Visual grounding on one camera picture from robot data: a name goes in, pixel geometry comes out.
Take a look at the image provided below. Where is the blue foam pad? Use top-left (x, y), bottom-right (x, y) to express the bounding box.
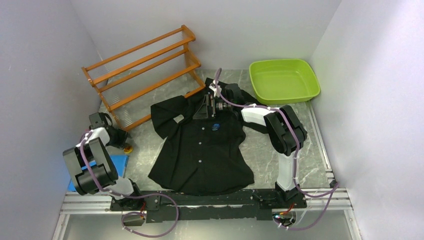
top-left (67, 155), bottom-right (129, 192)

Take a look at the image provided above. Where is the orange wooden rack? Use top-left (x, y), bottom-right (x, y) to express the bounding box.
top-left (81, 25), bottom-right (205, 131)

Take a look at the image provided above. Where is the green plastic basin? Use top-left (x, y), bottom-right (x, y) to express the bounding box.
top-left (248, 58), bottom-right (321, 105)

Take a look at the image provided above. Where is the orange round brooch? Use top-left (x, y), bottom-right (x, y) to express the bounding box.
top-left (123, 145), bottom-right (134, 154)

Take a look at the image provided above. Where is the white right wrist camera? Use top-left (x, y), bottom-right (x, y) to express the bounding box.
top-left (208, 80), bottom-right (222, 98)

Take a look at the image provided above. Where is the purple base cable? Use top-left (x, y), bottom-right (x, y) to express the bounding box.
top-left (110, 193), bottom-right (181, 239)
top-left (273, 180), bottom-right (340, 232)

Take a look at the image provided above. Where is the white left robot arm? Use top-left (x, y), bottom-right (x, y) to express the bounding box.
top-left (62, 112), bottom-right (144, 210)

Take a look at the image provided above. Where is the aluminium frame rail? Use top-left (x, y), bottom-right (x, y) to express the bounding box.
top-left (53, 168), bottom-right (362, 240)

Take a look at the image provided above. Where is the black button shirt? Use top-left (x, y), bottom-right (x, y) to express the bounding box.
top-left (148, 88), bottom-right (255, 196)

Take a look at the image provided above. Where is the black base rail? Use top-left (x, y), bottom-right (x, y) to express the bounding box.
top-left (109, 188), bottom-right (307, 223)

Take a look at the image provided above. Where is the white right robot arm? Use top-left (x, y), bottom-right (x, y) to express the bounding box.
top-left (193, 82), bottom-right (308, 208)

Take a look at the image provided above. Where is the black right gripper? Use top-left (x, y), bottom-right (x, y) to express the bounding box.
top-left (193, 94), bottom-right (234, 120)

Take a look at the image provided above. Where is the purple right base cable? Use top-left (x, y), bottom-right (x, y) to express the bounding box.
top-left (273, 180), bottom-right (340, 232)

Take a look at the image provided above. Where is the blue round brooch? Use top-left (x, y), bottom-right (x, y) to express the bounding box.
top-left (211, 123), bottom-right (221, 131)

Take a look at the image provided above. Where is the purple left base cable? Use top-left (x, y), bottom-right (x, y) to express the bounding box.
top-left (110, 193), bottom-right (181, 239)

